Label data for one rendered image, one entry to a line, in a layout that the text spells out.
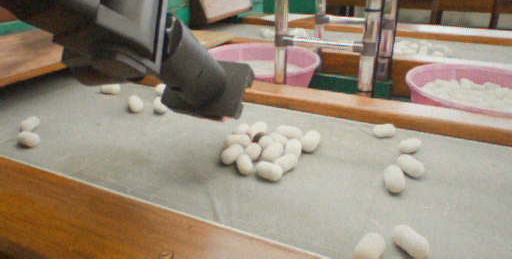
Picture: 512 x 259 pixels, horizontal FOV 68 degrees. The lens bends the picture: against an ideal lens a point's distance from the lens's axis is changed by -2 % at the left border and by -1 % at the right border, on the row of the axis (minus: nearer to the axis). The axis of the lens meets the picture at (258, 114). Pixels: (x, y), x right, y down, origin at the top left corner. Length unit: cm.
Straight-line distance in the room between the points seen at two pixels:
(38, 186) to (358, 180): 34
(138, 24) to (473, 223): 36
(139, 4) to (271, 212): 23
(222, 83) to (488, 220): 30
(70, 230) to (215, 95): 19
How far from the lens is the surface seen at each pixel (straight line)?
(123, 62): 31
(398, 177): 44
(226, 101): 43
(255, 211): 40
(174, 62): 36
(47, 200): 43
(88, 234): 37
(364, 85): 65
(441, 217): 43
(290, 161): 46
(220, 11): 119
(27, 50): 74
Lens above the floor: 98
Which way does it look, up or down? 23 degrees down
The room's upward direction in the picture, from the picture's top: straight up
